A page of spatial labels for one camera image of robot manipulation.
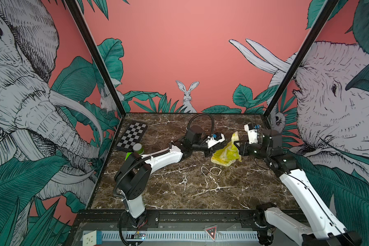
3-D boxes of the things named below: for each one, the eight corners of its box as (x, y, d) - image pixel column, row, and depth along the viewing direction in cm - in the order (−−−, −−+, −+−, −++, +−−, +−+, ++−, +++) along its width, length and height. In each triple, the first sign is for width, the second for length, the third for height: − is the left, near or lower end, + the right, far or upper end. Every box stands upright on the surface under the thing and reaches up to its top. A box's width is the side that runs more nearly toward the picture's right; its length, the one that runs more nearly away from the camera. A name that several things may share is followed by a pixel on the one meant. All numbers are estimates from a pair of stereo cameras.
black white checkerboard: (117, 150, 101) (115, 146, 98) (133, 124, 116) (132, 121, 113) (133, 153, 100) (131, 150, 97) (147, 127, 115) (146, 123, 111)
